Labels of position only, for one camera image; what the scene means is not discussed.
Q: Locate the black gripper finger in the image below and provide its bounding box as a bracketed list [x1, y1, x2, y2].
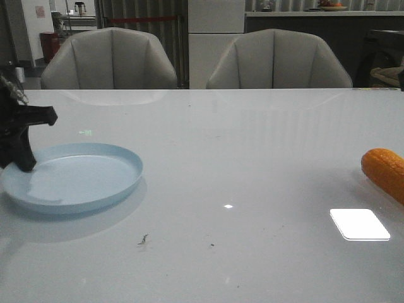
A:
[18, 105, 58, 126]
[10, 127, 37, 172]

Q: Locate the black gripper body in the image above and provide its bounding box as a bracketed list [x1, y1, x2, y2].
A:
[1, 82, 21, 168]

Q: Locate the light blue round plate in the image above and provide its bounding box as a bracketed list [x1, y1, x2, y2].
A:
[1, 143, 143, 215]

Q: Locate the orange corn cob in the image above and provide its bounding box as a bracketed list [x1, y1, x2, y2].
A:
[361, 148, 403, 204]

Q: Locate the red trash bin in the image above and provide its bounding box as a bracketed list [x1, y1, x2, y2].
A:
[40, 32, 60, 63]

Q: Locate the left grey upholstered chair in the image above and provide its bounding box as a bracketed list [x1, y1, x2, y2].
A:
[40, 27, 177, 90]

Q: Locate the grey upholstered chair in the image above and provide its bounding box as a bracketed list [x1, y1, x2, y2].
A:
[40, 27, 177, 90]
[206, 29, 352, 89]

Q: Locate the red barrier belt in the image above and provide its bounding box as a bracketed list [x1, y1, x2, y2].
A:
[106, 15, 177, 23]

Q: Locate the white cabinet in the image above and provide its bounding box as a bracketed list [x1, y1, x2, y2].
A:
[188, 0, 246, 89]

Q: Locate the right grey upholstered chair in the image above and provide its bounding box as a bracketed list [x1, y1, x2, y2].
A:
[206, 29, 352, 89]

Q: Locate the fruit bowl on counter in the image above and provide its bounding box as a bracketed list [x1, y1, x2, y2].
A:
[318, 0, 347, 11]

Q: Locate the dark counter with white top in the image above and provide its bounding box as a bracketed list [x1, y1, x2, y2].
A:
[244, 11, 403, 82]

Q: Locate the coloured sticker strip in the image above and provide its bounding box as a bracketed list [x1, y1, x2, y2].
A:
[352, 87, 400, 91]

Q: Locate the dark brown armchair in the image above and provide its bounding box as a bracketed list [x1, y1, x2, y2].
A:
[353, 30, 403, 88]

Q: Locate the braided grey cable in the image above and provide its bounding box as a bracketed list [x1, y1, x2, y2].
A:
[0, 71, 30, 105]

